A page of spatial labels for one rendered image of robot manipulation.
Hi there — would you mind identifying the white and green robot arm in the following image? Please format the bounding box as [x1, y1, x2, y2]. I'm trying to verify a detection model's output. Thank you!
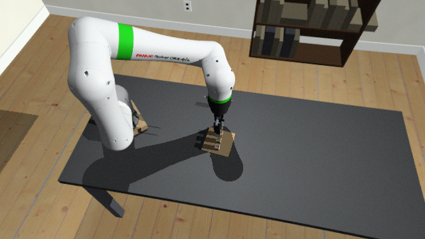
[68, 17, 235, 151]

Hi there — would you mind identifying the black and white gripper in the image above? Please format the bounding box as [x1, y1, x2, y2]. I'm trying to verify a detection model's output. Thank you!
[211, 109, 228, 137]

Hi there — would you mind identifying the tan flat mat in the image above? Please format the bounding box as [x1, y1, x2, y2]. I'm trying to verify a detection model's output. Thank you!
[201, 127, 235, 157]

